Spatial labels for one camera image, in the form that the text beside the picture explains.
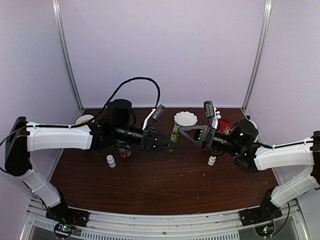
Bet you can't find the white fluted ceramic bowl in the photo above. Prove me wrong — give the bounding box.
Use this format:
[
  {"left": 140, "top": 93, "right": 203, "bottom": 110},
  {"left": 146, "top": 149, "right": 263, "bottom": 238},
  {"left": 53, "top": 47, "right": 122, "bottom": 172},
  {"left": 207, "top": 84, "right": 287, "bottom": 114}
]
[{"left": 173, "top": 111, "right": 198, "bottom": 127}]

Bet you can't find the left aluminium frame post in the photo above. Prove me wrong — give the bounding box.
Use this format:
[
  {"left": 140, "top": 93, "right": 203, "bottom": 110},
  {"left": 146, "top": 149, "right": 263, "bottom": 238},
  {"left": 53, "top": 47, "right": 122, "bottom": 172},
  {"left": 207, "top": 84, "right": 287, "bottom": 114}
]
[{"left": 52, "top": 0, "right": 84, "bottom": 112}]

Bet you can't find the green weekly pill organizer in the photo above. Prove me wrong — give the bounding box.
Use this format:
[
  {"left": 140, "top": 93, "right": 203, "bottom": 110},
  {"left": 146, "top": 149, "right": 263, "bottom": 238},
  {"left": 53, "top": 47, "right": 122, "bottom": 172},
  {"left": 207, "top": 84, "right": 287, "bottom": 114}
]
[{"left": 167, "top": 122, "right": 181, "bottom": 153}]

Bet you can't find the paper cup with orange contents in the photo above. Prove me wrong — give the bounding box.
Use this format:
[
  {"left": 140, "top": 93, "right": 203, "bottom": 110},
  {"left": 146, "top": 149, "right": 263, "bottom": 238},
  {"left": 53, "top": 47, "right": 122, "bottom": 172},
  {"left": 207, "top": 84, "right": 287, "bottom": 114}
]
[{"left": 75, "top": 114, "right": 94, "bottom": 125}]

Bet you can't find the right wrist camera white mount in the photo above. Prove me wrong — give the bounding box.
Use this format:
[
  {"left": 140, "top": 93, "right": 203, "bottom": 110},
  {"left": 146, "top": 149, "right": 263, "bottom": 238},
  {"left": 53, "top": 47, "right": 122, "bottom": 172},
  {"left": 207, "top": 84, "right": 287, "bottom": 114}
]
[{"left": 203, "top": 100, "right": 222, "bottom": 131}]

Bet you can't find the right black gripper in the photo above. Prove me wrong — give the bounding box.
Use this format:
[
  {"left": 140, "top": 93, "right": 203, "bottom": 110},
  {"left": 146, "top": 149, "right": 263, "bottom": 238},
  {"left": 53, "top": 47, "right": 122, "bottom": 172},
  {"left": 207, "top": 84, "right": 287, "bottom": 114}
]
[{"left": 178, "top": 124, "right": 242, "bottom": 156}]

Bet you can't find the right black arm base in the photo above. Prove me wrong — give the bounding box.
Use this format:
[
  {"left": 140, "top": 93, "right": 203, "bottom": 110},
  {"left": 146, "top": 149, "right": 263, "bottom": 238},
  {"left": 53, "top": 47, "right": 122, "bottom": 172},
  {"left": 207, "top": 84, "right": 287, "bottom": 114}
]
[{"left": 239, "top": 206, "right": 283, "bottom": 238}]

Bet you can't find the grey lid pill bottle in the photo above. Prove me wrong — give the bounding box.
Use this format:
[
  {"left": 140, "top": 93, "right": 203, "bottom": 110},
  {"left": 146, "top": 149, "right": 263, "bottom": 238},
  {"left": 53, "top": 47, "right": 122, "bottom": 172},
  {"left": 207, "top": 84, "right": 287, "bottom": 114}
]
[{"left": 117, "top": 140, "right": 131, "bottom": 158}]

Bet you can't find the red floral plate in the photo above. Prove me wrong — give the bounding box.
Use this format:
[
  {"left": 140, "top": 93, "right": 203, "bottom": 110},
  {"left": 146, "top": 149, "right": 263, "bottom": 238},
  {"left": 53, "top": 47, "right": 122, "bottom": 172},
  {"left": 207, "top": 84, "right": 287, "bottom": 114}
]
[{"left": 217, "top": 118, "right": 234, "bottom": 135}]

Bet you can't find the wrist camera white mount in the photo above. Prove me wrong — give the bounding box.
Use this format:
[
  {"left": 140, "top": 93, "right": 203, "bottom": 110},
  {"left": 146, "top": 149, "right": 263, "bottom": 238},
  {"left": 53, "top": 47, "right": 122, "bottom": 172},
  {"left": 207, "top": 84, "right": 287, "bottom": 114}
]
[
  {"left": 142, "top": 104, "right": 167, "bottom": 130},
  {"left": 203, "top": 100, "right": 222, "bottom": 131}
]

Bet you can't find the cream ceramic mug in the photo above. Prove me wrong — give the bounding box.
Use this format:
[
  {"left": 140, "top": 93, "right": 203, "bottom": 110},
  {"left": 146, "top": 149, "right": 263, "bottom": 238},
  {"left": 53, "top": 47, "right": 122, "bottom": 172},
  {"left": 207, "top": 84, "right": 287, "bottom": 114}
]
[{"left": 249, "top": 120, "right": 258, "bottom": 129}]

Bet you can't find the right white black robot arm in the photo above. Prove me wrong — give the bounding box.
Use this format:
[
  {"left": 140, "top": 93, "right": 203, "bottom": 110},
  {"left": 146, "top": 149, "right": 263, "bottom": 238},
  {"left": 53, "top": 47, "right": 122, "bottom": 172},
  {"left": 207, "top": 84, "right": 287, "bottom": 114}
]
[{"left": 179, "top": 119, "right": 320, "bottom": 221}]

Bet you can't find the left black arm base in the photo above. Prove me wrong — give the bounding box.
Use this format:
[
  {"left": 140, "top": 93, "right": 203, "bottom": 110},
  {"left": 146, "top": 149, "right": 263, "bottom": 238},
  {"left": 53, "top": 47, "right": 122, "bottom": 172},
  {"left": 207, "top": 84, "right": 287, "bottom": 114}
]
[{"left": 42, "top": 189, "right": 90, "bottom": 240}]

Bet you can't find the small white pill bottle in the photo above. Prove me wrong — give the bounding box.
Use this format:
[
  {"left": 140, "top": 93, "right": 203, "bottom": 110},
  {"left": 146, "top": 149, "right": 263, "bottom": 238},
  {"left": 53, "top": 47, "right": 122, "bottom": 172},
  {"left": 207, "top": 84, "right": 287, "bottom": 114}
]
[{"left": 106, "top": 154, "right": 116, "bottom": 168}]

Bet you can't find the right aluminium frame post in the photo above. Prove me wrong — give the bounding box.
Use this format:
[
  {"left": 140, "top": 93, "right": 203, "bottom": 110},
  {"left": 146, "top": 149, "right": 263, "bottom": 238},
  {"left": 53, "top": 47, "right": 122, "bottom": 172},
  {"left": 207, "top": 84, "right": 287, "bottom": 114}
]
[{"left": 241, "top": 0, "right": 273, "bottom": 113}]

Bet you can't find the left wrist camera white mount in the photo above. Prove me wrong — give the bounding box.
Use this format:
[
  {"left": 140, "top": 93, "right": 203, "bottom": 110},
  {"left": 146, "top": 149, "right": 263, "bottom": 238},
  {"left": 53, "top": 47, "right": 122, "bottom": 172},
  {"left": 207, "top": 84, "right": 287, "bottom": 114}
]
[{"left": 142, "top": 104, "right": 167, "bottom": 130}]

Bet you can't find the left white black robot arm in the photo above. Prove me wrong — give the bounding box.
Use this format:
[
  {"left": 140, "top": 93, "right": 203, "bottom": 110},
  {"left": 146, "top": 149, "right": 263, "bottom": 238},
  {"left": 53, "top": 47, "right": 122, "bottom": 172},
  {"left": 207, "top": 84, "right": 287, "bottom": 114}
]
[{"left": 4, "top": 99, "right": 175, "bottom": 222}]

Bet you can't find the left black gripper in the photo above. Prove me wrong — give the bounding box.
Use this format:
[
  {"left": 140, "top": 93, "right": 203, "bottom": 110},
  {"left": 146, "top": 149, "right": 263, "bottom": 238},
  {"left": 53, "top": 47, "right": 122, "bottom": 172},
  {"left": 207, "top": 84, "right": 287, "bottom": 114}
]
[{"left": 113, "top": 123, "right": 176, "bottom": 153}]

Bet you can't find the aluminium frame post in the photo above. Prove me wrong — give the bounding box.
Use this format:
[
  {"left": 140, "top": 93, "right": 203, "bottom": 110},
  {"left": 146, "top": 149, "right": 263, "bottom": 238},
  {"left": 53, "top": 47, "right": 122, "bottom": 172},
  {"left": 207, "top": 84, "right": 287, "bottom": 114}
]
[
  {"left": 241, "top": 0, "right": 273, "bottom": 113},
  {"left": 52, "top": 0, "right": 84, "bottom": 112}
]

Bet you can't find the front aluminium rail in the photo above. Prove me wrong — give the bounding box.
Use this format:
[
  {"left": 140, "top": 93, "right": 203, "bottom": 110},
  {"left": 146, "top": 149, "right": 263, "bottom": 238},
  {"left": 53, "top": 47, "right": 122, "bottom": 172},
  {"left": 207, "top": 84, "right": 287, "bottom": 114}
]
[{"left": 24, "top": 197, "right": 308, "bottom": 240}]

